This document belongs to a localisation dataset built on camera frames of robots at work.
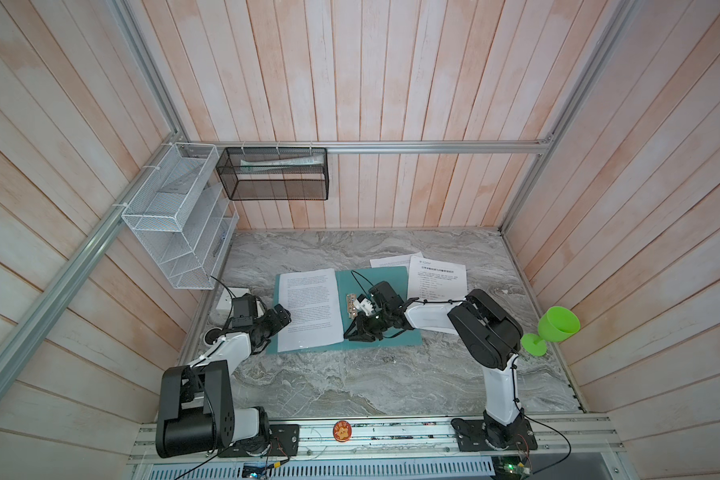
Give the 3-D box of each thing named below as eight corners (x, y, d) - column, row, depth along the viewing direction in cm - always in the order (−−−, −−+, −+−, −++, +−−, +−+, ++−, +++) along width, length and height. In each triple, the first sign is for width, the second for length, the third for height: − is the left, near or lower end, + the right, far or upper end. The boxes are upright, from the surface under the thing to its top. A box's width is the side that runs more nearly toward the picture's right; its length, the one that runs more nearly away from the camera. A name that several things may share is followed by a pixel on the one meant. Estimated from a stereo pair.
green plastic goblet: (523, 355, 90) (552, 331, 77) (515, 332, 94) (540, 306, 82) (551, 355, 90) (585, 331, 77) (541, 332, 94) (571, 306, 82)
